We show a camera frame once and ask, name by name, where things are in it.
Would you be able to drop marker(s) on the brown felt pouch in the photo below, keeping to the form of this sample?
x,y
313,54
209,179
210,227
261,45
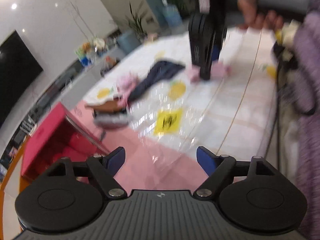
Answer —
x,y
109,106

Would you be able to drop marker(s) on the pink brocade tassel pouch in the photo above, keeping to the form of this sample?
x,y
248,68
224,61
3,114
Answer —
x,y
125,85

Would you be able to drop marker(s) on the grey metal trash can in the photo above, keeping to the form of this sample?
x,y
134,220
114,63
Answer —
x,y
128,41

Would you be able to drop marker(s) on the black television screen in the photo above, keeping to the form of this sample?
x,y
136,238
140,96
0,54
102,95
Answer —
x,y
18,69

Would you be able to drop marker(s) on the brown teddy bear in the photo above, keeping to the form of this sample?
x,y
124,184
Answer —
x,y
86,47

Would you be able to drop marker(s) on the pink soft cloth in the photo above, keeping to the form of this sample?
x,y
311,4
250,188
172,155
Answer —
x,y
219,70

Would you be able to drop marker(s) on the blue water jug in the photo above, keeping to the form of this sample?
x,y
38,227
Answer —
x,y
171,14

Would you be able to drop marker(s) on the navy blue knit hat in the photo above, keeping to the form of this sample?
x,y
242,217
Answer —
x,y
161,70

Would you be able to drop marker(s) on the grey silver fabric pouch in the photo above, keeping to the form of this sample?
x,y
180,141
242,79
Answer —
x,y
108,121

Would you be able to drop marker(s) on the pink bin with black bag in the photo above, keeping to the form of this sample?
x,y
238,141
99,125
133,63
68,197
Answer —
x,y
108,64

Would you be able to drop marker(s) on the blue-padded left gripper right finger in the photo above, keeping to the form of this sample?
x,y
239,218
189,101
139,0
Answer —
x,y
219,170

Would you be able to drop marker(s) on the clear biohazard plastic bag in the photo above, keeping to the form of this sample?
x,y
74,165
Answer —
x,y
166,116

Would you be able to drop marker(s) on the green potted plant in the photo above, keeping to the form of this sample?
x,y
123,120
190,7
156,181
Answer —
x,y
135,21

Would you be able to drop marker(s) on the orange wooden box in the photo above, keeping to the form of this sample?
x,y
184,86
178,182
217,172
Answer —
x,y
10,189

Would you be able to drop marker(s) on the purple fuzzy sleeve forearm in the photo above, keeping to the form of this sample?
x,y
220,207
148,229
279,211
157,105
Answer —
x,y
306,48

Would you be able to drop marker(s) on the lemon print pink tablecloth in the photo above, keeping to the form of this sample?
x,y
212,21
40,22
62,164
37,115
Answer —
x,y
231,116

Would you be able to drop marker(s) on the red storage box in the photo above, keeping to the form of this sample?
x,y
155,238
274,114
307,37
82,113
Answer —
x,y
60,134

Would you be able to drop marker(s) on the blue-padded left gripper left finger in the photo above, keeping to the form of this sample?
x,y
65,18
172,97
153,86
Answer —
x,y
103,169

